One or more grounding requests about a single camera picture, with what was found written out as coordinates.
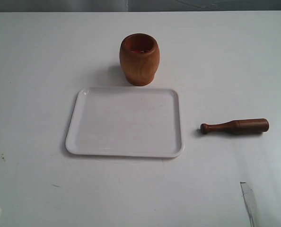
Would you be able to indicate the white rectangular tray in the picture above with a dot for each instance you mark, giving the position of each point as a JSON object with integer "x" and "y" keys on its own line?
{"x": 126, "y": 122}

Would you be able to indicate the dark wooden pestle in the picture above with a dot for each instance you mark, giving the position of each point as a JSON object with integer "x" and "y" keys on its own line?
{"x": 248, "y": 126}

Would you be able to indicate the wooden mortar cup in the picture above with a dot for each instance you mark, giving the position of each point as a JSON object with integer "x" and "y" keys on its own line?
{"x": 139, "y": 68}

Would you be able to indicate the clear tape strip right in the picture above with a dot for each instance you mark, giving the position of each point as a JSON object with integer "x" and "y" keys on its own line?
{"x": 250, "y": 204}

